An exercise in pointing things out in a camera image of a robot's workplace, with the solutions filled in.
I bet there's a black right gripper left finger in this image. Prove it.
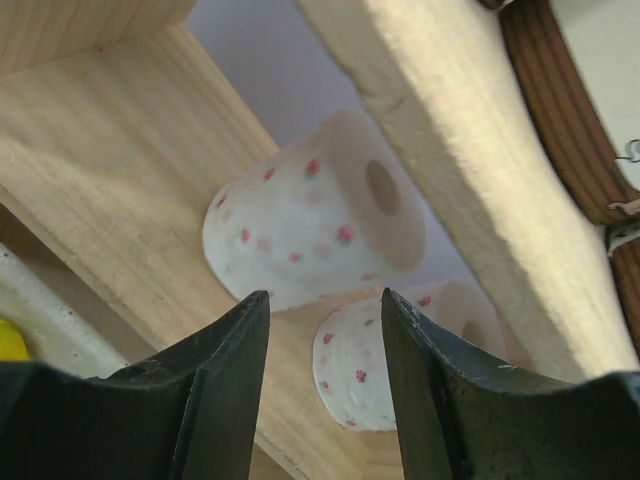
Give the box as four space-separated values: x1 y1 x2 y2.
1 291 270 479

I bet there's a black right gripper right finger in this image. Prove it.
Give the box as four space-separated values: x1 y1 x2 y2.
381 290 639 479

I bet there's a wicker basket with liner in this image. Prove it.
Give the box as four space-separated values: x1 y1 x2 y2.
1 246 129 378

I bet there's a wooden shelf unit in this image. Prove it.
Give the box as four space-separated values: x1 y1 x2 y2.
0 0 639 480

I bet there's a yellow toy banana bunch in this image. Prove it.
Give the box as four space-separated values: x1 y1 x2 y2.
0 319 30 361

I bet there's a floral paper roll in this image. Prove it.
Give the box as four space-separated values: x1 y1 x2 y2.
202 110 427 311
312 279 532 432

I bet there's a paper roll edge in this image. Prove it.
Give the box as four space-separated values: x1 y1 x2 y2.
482 1 639 344

